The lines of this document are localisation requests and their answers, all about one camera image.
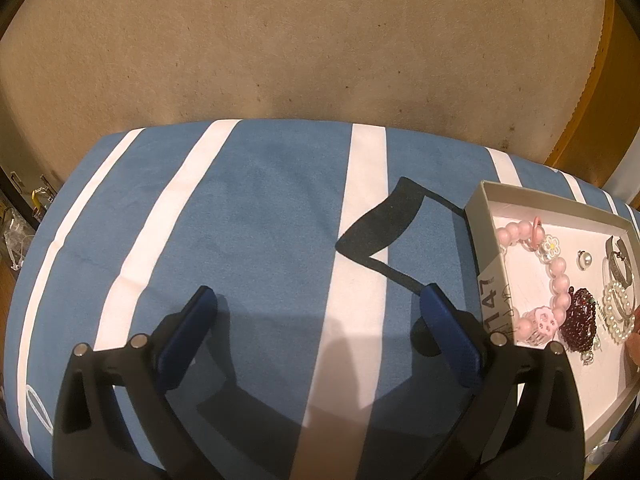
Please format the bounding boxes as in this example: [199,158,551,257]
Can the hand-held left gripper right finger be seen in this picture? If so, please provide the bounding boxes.
[419,282,586,480]

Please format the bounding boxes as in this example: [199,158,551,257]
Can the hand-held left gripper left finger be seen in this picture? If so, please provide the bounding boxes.
[50,285,221,480]

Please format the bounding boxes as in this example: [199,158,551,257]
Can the pink bead bracelet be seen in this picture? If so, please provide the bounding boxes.
[496,216,573,347]

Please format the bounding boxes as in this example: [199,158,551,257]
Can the dark red bead bracelet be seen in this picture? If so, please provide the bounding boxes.
[557,287,601,353]

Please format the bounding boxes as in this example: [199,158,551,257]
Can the grey cardboard tray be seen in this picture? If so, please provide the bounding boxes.
[464,180,640,448]

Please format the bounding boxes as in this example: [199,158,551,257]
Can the white pearl bracelet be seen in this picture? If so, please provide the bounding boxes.
[600,280,638,345]

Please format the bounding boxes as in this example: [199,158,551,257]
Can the grey metal cuff bracelet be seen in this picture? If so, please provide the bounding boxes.
[605,235,636,286]

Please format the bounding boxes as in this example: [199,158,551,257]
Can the blue white striped tablecloth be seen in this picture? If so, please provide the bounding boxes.
[0,119,640,480]

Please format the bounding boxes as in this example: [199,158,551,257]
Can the stand with small metal items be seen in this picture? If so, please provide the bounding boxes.
[0,170,56,268]

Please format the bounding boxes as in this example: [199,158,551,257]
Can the wooden door frame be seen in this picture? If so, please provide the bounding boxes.
[544,0,640,208]

